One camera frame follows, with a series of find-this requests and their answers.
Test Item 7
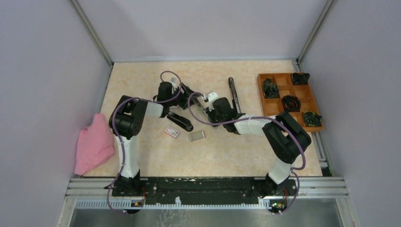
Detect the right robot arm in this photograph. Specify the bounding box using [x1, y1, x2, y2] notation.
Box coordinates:
[188, 92, 312, 197]

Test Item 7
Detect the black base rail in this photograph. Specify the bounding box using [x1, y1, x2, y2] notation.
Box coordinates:
[112, 177, 297, 205]

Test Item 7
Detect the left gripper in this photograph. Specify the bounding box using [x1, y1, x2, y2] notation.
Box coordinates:
[167, 82, 200, 109]

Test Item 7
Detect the pink cloth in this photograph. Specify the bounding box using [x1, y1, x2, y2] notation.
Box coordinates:
[74, 113, 115, 175]

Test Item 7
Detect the dark clip bundle bottom right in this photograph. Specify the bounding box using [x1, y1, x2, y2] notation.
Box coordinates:
[302, 111, 323, 127]

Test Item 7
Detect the red white staple box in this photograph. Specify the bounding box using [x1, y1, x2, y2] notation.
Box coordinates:
[165, 126, 180, 139]

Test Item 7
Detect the wooden compartment tray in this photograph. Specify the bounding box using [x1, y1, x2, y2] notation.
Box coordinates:
[257, 73, 323, 132]

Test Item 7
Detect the purple cable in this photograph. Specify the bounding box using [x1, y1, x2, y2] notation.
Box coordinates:
[105, 70, 183, 216]
[187, 91, 307, 215]

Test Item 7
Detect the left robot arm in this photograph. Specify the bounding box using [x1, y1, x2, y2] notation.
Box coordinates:
[109, 82, 194, 196]

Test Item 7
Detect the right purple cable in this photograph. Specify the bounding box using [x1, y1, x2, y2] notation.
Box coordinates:
[187, 91, 307, 215]

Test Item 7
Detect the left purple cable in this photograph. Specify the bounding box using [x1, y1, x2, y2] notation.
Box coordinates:
[105, 70, 183, 216]

